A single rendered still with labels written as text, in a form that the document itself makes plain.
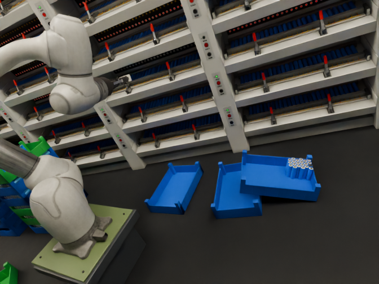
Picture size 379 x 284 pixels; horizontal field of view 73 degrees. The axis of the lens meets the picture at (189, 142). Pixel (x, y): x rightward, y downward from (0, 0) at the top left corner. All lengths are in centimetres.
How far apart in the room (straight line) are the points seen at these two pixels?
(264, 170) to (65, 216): 83
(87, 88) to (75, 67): 7
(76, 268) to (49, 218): 21
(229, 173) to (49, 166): 83
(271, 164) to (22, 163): 104
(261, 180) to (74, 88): 82
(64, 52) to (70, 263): 73
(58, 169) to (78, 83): 42
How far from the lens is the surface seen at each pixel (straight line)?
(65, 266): 111
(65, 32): 85
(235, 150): 148
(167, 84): 134
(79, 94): 87
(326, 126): 148
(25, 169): 116
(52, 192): 99
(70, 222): 102
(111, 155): 180
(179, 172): 151
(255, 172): 120
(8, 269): 169
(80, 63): 86
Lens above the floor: 86
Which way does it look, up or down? 29 degrees down
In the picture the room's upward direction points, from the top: 24 degrees counter-clockwise
